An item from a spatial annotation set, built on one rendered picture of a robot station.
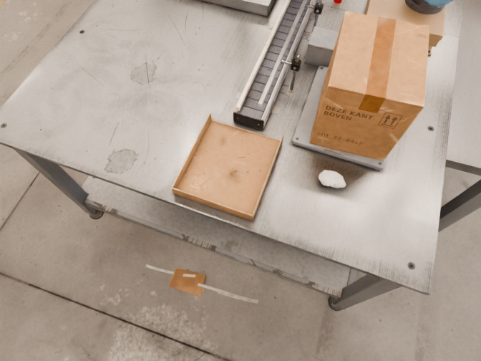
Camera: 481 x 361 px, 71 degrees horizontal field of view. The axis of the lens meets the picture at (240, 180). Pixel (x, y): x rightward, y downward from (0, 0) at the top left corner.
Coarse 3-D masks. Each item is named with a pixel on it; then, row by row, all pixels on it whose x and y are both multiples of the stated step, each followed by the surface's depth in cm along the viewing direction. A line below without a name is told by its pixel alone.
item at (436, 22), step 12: (372, 0) 130; (384, 0) 130; (396, 0) 130; (372, 12) 127; (384, 12) 127; (396, 12) 127; (408, 12) 127; (444, 12) 127; (420, 24) 124; (432, 24) 124; (432, 36) 122
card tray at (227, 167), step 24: (216, 144) 111; (240, 144) 111; (264, 144) 111; (192, 168) 107; (216, 168) 107; (240, 168) 107; (264, 168) 107; (192, 192) 104; (216, 192) 104; (240, 192) 103; (240, 216) 100
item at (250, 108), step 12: (300, 0) 137; (288, 12) 134; (288, 24) 131; (300, 24) 131; (276, 36) 128; (276, 48) 125; (288, 48) 125; (264, 60) 122; (276, 60) 122; (264, 72) 119; (276, 72) 119; (252, 84) 117; (264, 84) 117; (252, 96) 115; (240, 108) 112; (252, 108) 113; (264, 108) 112
